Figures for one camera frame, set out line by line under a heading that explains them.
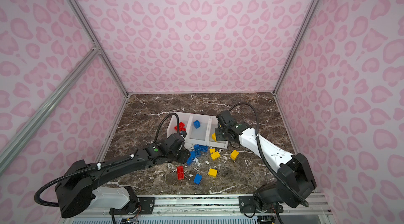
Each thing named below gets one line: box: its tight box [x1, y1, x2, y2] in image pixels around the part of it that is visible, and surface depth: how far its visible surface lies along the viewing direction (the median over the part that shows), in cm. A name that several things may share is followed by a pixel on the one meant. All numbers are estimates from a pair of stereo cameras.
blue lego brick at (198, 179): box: [193, 174, 203, 185], surface depth 82 cm
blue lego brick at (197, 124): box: [193, 119, 201, 129], surface depth 101 cm
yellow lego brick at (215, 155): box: [210, 150, 221, 161], surface depth 90 cm
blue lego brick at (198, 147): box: [193, 144, 209, 153], surface depth 92 cm
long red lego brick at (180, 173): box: [176, 165, 185, 181], surface depth 84 cm
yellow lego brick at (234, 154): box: [229, 149, 240, 161], surface depth 89 cm
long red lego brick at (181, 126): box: [178, 121, 187, 132], surface depth 100 cm
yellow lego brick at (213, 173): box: [208, 168, 218, 178], surface depth 83 cm
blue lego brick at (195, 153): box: [189, 149, 202, 158], surface depth 92 cm
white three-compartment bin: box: [166, 111, 229, 149], surface depth 97 cm
